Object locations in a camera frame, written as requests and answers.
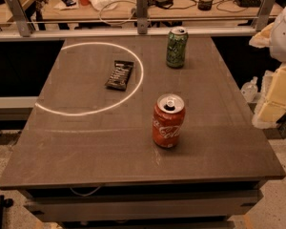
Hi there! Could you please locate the grey drawer front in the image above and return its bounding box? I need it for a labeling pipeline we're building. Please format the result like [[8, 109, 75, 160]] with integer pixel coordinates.
[[25, 189, 262, 222]]

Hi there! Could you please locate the middle metal rail bracket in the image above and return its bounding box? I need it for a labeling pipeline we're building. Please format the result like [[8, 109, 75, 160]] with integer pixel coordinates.
[[136, 0, 148, 34]]

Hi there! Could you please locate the right metal rail bracket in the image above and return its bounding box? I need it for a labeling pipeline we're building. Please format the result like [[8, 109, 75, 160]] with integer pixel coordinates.
[[252, 0, 276, 31]]

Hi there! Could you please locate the metal rail bracket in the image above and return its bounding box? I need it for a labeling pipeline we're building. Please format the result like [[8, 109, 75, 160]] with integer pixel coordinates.
[[252, 0, 276, 31], [6, 0, 32, 37], [136, 0, 148, 34]]

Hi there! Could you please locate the black floor stand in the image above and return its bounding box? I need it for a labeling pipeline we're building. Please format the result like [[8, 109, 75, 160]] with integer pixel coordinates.
[[0, 195, 13, 229]]

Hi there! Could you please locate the red coke can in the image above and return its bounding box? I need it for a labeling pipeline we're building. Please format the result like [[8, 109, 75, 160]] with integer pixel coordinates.
[[153, 94, 185, 149]]

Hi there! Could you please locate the white plastic bag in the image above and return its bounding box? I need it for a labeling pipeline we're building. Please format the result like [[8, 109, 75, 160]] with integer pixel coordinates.
[[89, 0, 117, 11]]

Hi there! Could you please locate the white looped desk cable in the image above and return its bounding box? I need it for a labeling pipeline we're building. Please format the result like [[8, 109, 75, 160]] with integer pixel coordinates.
[[98, 0, 138, 26]]

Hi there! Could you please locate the green soda can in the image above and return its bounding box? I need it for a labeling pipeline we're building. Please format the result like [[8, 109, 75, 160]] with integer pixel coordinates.
[[166, 27, 188, 69]]

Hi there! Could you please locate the left metal rail bracket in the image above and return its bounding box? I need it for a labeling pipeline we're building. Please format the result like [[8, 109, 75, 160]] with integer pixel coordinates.
[[6, 0, 32, 37]]

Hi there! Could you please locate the clear sanitizer bottle left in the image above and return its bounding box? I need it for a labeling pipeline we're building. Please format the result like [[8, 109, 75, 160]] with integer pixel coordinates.
[[240, 76, 258, 102]]

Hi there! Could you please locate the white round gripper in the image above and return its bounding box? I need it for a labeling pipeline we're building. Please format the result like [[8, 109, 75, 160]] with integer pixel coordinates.
[[249, 7, 286, 129]]

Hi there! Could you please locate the black power adapter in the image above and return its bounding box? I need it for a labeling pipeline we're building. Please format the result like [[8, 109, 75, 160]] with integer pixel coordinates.
[[155, 0, 174, 8]]

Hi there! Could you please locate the black snack bar wrapper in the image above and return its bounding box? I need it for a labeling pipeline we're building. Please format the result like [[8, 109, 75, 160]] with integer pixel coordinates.
[[105, 60, 134, 91]]

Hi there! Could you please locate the white cable under table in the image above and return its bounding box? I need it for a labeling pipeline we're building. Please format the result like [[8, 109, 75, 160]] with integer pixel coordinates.
[[69, 185, 103, 198]]

